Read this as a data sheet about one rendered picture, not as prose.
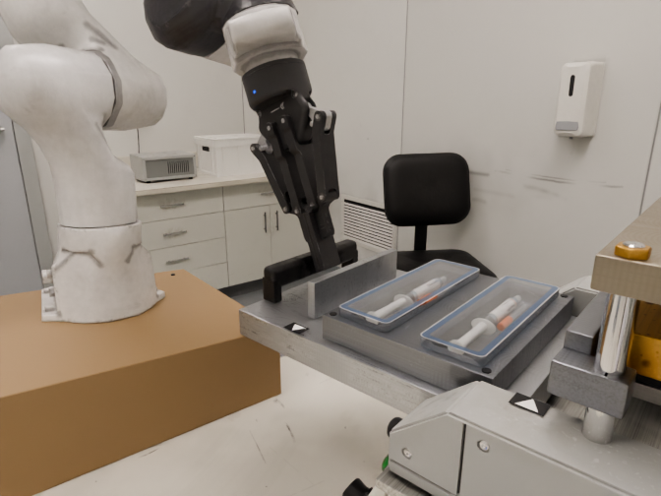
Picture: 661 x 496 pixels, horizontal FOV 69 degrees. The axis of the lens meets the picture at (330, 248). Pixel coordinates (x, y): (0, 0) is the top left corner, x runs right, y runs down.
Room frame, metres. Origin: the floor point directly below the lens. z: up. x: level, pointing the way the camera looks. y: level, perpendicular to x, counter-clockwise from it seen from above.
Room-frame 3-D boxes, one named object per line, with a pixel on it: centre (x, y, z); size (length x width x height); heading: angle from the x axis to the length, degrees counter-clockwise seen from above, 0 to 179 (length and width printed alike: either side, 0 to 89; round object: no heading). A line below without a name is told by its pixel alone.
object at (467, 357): (0.40, -0.15, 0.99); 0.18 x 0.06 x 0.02; 139
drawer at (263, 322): (0.46, -0.08, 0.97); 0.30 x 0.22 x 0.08; 49
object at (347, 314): (0.46, -0.09, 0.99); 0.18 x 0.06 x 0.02; 139
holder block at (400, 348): (0.43, -0.12, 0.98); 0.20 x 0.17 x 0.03; 139
